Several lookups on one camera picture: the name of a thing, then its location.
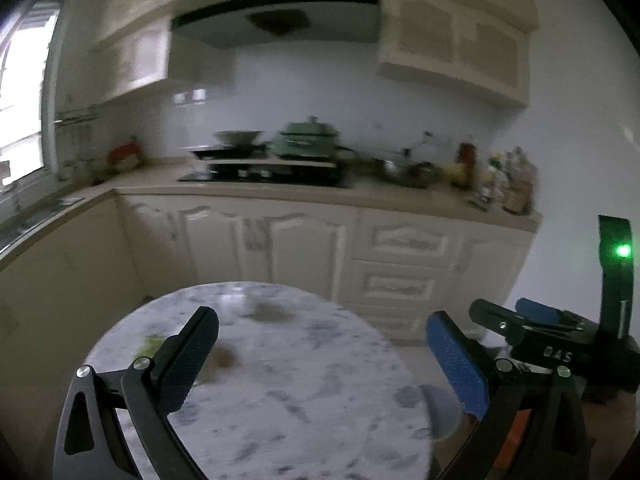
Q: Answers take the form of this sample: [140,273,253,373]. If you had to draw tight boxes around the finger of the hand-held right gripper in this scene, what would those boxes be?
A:
[515,298,596,331]
[469,299,551,348]

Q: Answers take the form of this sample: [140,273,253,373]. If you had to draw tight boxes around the green cooking pot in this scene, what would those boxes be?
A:
[270,116,344,159]

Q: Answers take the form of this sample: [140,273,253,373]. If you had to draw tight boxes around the steel kitchen sink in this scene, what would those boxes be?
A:
[0,195,87,256]

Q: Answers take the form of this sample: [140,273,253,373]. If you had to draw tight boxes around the black gas stove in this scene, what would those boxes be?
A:
[177,145,354,189]

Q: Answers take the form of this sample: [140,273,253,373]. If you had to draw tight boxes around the range hood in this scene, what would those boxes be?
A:
[170,0,382,51]

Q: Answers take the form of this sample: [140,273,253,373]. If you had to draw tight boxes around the red round container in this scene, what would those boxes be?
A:
[107,137,144,169]

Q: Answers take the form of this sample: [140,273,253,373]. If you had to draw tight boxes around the round marble table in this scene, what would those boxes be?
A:
[82,280,433,480]

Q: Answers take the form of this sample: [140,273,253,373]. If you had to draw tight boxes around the kitchen window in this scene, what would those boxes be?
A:
[0,0,63,187]

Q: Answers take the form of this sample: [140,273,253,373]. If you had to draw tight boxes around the row of condiment bottles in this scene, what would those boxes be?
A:
[452,135,539,216]

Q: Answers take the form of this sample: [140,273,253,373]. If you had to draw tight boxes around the narrow cream upper cabinet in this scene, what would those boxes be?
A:
[94,15,173,106]

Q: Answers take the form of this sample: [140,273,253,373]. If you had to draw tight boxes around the metal wok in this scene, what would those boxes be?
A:
[212,130,264,147]

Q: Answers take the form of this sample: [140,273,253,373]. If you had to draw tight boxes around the cream lower kitchen cabinets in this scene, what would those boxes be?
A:
[0,180,543,347]

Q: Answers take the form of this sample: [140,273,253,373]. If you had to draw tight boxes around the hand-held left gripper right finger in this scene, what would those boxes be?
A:
[425,310,596,480]

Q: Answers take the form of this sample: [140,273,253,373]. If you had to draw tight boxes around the wide cream upper cabinet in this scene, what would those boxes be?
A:
[377,0,541,107]

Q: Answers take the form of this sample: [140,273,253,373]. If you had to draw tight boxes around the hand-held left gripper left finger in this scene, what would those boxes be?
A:
[52,306,221,480]

